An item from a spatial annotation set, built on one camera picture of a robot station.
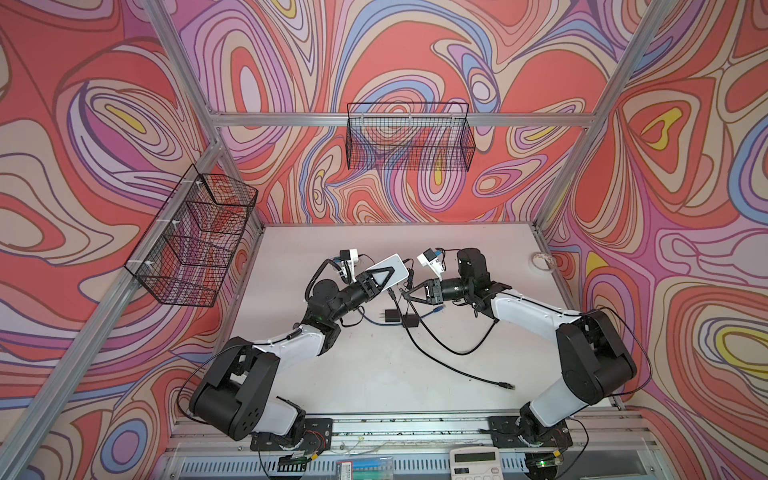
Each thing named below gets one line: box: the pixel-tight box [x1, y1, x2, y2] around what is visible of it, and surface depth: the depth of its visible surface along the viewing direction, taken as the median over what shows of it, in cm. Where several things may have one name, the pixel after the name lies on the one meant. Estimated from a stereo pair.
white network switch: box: [367, 253, 409, 292], surface depth 77 cm
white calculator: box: [450, 446, 504, 480], surface depth 69 cm
